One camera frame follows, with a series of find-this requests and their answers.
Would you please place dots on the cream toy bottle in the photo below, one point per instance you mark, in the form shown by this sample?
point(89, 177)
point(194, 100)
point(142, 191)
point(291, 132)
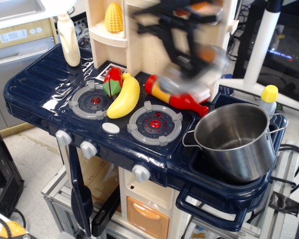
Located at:
point(68, 39)

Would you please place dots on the dark blue toy kitchen counter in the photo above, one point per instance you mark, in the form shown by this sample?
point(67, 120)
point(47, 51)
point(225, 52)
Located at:
point(40, 94)

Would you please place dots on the red toy ketchup bottle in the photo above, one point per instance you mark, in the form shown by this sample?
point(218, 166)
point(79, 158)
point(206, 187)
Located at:
point(181, 102)

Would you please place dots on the dark blue toy ladle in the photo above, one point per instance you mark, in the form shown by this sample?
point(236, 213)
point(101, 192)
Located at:
point(81, 197)

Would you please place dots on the grey toy dishwasher cabinet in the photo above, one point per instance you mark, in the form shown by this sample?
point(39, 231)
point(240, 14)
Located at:
point(26, 32)

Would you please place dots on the yellow toy corn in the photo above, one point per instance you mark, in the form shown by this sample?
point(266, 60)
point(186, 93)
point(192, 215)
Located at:
point(114, 18)

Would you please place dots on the grey oval button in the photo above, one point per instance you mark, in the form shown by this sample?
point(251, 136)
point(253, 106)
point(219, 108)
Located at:
point(110, 128)

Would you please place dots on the white stand frame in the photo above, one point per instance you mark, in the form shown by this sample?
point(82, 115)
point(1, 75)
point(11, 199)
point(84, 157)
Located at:
point(268, 23)

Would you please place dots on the stainless steel pot lid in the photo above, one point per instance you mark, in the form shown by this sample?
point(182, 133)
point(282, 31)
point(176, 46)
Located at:
point(217, 59)

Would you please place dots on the left grey toy burner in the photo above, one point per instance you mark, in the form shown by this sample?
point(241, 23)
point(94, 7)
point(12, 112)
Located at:
point(90, 102)

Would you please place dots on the grey stove knob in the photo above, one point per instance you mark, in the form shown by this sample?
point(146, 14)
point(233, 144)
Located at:
point(141, 173)
point(88, 149)
point(63, 138)

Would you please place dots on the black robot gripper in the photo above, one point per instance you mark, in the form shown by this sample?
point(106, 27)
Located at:
point(186, 16)

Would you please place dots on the grey toy burner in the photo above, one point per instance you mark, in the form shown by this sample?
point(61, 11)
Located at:
point(155, 125)
point(90, 102)

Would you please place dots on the cream toy kitchen shelf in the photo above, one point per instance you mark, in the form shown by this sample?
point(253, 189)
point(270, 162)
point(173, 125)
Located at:
point(145, 52)

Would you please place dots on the clear bottle yellow cap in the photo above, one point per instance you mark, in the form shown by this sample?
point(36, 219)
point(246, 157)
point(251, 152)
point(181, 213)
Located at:
point(268, 99)

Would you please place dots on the white toy sponge block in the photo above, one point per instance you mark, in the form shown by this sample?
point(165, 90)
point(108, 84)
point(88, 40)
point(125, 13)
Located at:
point(192, 86)

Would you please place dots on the black toy oven door handle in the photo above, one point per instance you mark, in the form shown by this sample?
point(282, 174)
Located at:
point(103, 216)

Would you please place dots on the right grey toy burner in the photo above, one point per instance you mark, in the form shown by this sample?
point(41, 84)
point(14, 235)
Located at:
point(155, 125)

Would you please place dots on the left grey stove knob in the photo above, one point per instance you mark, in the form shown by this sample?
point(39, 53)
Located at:
point(63, 138)

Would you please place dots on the black computer tower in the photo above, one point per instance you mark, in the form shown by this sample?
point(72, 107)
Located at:
point(11, 182)

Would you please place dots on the right grey stove knob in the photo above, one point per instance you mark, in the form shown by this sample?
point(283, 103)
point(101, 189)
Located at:
point(141, 173)

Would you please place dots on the yellow toy banana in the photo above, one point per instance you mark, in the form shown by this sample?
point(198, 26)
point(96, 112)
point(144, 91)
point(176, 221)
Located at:
point(127, 99)

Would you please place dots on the middle grey stove knob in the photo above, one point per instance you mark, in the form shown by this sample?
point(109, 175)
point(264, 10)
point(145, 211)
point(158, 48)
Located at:
point(88, 149)

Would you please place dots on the orange toy oven drawer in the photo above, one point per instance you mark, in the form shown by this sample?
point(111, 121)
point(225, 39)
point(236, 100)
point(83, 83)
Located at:
point(147, 219)

